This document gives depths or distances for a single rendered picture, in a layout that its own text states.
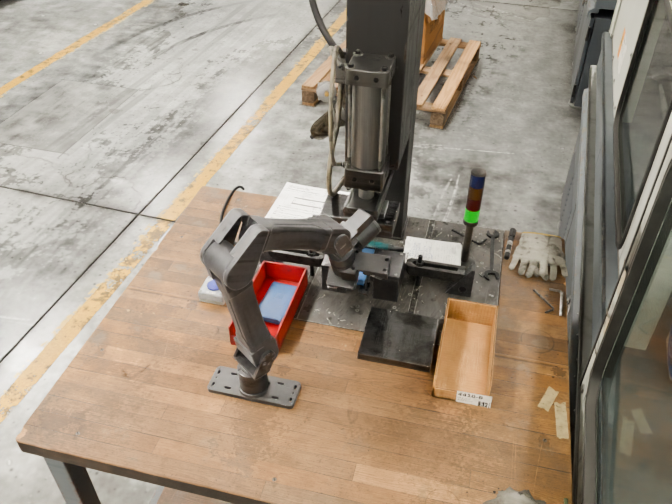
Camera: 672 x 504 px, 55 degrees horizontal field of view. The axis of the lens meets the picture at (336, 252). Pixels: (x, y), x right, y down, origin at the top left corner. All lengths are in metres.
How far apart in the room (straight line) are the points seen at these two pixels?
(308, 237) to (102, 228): 2.42
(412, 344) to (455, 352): 0.10
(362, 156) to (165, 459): 0.76
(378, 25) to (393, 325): 0.69
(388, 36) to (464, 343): 0.72
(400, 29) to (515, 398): 0.82
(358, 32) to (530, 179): 2.64
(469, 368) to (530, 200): 2.30
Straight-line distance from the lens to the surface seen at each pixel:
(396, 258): 1.67
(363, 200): 1.53
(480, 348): 1.59
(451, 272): 1.67
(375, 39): 1.42
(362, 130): 1.41
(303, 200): 2.02
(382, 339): 1.55
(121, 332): 1.68
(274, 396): 1.46
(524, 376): 1.56
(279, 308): 1.64
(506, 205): 3.68
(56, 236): 3.63
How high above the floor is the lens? 2.05
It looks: 39 degrees down
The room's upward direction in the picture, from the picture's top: straight up
